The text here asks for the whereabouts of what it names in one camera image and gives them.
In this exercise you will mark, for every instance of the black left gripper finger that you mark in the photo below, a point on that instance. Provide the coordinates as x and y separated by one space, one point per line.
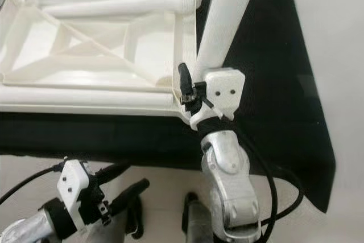
111 172
129 197

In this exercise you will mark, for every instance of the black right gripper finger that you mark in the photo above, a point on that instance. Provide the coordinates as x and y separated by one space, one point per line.
185 81

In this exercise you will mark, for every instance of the white plastic children table top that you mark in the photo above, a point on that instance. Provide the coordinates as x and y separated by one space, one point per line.
108 61

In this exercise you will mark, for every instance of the black table cloth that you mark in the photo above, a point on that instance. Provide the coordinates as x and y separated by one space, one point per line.
261 112

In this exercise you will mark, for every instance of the silver black robot leg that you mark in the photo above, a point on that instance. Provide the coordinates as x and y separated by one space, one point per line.
199 223

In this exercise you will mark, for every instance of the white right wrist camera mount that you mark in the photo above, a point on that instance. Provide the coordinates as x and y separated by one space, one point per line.
224 89

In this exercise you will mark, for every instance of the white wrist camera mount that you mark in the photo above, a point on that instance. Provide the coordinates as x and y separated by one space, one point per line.
224 89
74 183

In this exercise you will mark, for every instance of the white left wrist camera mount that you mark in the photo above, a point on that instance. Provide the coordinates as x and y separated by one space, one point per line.
74 183

